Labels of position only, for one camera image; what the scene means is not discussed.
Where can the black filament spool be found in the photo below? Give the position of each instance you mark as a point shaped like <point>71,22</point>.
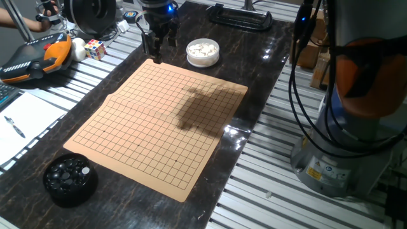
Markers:
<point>92,14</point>

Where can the cardboard wooden pieces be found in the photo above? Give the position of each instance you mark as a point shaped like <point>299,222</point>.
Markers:
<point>310,51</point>

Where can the white paper sheet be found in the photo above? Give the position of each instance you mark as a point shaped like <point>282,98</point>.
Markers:
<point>25,124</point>

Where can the Rubik's cube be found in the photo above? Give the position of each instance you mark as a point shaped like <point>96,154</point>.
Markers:
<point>95,50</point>

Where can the white rounded object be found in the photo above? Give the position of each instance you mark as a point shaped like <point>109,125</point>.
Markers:
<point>78,49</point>

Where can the black silver pen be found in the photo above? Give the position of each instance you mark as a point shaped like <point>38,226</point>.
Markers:
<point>14,126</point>

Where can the person's bare hand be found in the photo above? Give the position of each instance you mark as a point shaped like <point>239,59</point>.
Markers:
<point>51,14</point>

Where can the black bowl of black stones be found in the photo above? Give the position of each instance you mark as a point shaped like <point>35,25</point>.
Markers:
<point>68,179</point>

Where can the tan go board mat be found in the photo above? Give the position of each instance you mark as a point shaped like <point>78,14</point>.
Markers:
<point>152,127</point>

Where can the white bowl of white stones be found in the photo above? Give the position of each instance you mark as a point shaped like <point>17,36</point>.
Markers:
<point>203,52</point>

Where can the black computer keyboard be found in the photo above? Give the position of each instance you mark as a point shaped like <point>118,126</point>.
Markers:
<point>6,93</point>

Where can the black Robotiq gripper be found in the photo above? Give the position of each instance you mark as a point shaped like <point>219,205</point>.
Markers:
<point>159,19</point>

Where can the round black blue badge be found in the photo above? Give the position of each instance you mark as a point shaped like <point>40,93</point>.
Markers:
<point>131,16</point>

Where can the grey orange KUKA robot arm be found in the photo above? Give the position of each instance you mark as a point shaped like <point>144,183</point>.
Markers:
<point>343,143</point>

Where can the orange black teach pendant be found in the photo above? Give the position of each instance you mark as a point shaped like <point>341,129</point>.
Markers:
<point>35,60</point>

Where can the person's bare forearm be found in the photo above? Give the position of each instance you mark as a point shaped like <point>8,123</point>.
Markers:
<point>19,20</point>

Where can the white go stone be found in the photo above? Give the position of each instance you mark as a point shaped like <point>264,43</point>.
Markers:
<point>85,170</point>

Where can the aluminium frame pole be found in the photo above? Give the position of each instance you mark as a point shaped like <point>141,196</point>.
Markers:
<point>249,4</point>
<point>17,19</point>

